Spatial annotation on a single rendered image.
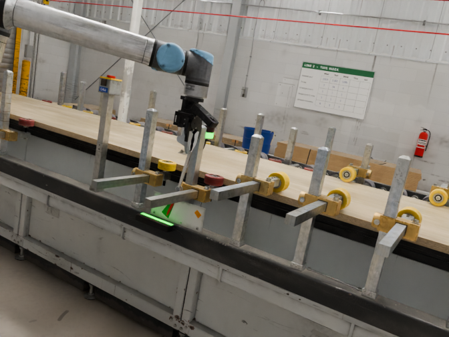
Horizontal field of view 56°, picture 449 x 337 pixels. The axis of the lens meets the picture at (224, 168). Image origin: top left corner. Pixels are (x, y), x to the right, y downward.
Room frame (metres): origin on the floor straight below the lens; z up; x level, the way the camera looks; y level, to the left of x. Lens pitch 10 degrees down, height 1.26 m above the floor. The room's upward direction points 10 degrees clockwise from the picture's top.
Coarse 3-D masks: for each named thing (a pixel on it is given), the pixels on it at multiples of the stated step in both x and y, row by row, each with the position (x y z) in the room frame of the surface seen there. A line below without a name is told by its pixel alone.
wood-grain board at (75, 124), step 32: (0, 96) 3.28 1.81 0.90; (64, 128) 2.29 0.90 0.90; (96, 128) 2.51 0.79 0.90; (128, 128) 2.78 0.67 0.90; (224, 160) 2.21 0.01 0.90; (288, 192) 1.71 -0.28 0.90; (352, 192) 1.98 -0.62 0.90; (384, 192) 2.15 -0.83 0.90; (352, 224) 1.49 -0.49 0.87; (448, 224) 1.66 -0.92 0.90
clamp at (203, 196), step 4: (184, 184) 1.65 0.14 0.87; (184, 188) 1.64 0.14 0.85; (188, 188) 1.63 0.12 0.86; (192, 188) 1.63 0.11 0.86; (196, 188) 1.62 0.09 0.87; (200, 188) 1.62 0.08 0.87; (200, 192) 1.61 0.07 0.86; (204, 192) 1.60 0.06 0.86; (208, 192) 1.61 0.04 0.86; (200, 196) 1.61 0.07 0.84; (204, 196) 1.60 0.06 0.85; (208, 196) 1.62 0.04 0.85; (196, 200) 1.61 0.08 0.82; (200, 200) 1.60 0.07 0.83; (204, 200) 1.60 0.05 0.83; (208, 200) 1.62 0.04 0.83
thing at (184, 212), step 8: (152, 208) 1.71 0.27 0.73; (160, 208) 1.69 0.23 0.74; (176, 208) 1.66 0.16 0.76; (184, 208) 1.64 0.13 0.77; (192, 208) 1.62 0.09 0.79; (200, 208) 1.60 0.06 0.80; (160, 216) 1.69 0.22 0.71; (176, 216) 1.65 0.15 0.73; (184, 216) 1.63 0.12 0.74; (192, 216) 1.62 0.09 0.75; (200, 216) 1.60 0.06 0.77; (184, 224) 1.63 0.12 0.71; (192, 224) 1.61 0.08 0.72; (200, 224) 1.60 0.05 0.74; (200, 232) 1.59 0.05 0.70
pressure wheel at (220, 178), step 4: (208, 176) 1.71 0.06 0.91; (212, 176) 1.73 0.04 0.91; (216, 176) 1.75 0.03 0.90; (220, 176) 1.75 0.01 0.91; (204, 180) 1.72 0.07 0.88; (208, 180) 1.70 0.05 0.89; (212, 180) 1.69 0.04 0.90; (216, 180) 1.70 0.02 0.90; (220, 180) 1.71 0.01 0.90; (208, 184) 1.70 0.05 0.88; (212, 184) 1.69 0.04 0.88; (216, 184) 1.70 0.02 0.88; (220, 184) 1.71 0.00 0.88
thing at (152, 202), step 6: (210, 186) 1.72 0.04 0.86; (180, 192) 1.54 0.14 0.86; (186, 192) 1.56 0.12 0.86; (192, 192) 1.58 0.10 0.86; (144, 198) 1.38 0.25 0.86; (150, 198) 1.39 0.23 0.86; (156, 198) 1.40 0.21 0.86; (162, 198) 1.42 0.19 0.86; (168, 198) 1.45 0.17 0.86; (174, 198) 1.48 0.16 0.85; (180, 198) 1.51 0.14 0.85; (186, 198) 1.55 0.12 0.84; (192, 198) 1.59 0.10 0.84; (144, 204) 1.38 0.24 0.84; (150, 204) 1.37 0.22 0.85; (156, 204) 1.39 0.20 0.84; (162, 204) 1.42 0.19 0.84; (168, 204) 1.45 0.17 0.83
